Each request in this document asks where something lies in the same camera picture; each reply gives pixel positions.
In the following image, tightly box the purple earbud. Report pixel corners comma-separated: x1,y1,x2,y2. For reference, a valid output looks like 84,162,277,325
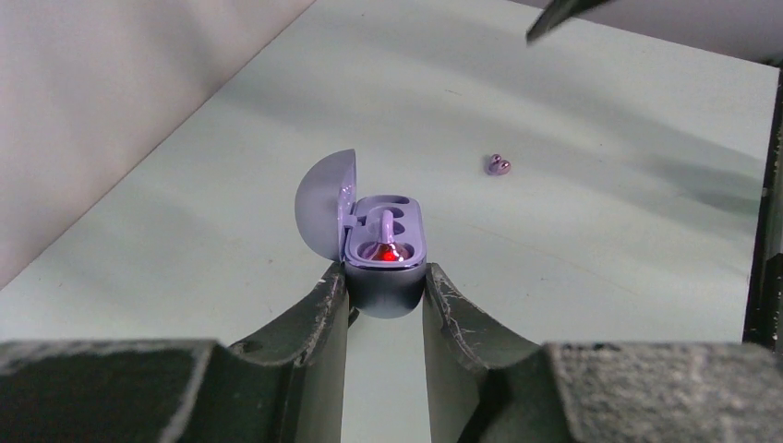
358,208,416,263
485,154,512,176

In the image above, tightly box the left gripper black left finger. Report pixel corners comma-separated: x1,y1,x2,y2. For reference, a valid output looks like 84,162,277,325
230,263,350,442

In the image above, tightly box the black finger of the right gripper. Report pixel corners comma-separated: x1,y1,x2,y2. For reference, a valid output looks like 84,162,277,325
525,0,612,44

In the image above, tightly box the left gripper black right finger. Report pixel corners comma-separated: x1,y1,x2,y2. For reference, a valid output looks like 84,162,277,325
422,263,539,442

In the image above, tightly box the purple earbud charging case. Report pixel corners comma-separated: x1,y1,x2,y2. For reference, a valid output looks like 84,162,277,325
295,150,427,319

